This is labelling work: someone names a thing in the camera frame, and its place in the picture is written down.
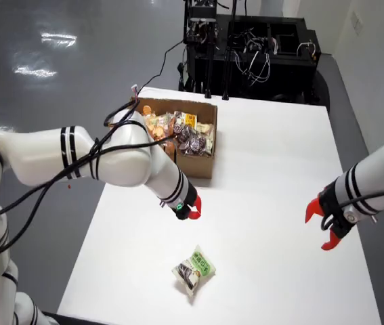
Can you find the pale wrapped snack pack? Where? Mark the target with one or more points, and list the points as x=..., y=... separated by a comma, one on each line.
x=166, y=118

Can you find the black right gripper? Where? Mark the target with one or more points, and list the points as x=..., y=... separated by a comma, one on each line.
x=334, y=213

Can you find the beige cracker pack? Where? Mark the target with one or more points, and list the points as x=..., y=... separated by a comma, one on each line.
x=205, y=128

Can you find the round orange biscuit pack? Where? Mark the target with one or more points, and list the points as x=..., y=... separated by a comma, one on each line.
x=147, y=109

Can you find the black equipment rack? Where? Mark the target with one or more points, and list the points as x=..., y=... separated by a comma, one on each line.
x=290, y=81

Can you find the chocolate cookie pack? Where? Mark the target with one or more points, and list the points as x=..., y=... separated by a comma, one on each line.
x=196, y=144
x=179, y=130

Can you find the orange dotted biscuit pack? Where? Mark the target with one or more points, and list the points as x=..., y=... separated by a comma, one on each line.
x=158, y=130

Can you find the black electronics tower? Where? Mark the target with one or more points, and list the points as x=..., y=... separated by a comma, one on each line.
x=203, y=13

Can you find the short black stand pole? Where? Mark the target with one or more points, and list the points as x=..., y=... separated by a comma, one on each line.
x=208, y=74

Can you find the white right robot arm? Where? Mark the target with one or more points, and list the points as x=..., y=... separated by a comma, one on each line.
x=381, y=172

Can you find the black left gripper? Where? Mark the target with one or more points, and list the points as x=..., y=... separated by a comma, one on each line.
x=185, y=199

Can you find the brown cardboard box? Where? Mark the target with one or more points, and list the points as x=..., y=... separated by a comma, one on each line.
x=195, y=166

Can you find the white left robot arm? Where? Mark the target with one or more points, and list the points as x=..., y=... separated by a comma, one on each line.
x=124, y=155

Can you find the yellow label snack pack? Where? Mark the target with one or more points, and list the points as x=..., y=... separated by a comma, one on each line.
x=190, y=119

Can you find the green white snack pack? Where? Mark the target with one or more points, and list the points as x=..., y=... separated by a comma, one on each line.
x=195, y=267

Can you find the brown biscuit pack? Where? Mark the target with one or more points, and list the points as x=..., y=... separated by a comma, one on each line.
x=170, y=146

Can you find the tall black stand pole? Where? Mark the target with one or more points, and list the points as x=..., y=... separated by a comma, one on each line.
x=227, y=74

